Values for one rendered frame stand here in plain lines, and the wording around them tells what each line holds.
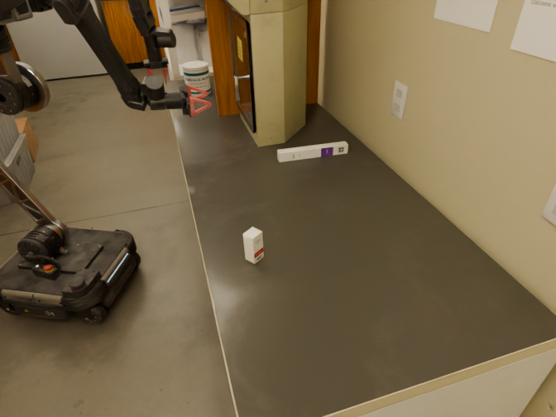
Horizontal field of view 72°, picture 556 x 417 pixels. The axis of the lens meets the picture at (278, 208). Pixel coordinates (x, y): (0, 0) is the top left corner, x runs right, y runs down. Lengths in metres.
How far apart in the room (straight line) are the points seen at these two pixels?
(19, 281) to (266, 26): 1.71
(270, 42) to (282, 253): 0.74
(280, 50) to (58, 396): 1.71
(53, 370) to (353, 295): 1.61
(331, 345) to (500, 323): 0.36
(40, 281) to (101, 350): 0.46
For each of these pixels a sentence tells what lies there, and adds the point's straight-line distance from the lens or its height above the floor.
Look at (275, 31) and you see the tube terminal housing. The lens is 1.42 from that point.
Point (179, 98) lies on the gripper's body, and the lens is 1.43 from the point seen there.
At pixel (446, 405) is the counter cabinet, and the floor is 0.82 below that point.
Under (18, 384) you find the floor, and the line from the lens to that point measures 2.23.
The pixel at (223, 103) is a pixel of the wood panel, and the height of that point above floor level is 1.00.
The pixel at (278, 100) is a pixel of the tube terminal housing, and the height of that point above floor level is 1.12.
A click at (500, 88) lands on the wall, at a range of 1.06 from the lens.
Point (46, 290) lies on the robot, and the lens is 2.21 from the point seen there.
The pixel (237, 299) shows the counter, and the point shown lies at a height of 0.94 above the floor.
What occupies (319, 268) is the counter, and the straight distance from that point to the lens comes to 0.97.
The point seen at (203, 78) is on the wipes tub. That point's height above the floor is 1.03.
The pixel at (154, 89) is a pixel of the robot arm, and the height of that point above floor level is 1.22.
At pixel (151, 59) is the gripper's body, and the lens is 1.82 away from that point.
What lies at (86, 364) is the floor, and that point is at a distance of 2.14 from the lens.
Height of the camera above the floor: 1.62
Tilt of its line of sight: 36 degrees down
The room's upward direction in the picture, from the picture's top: 2 degrees counter-clockwise
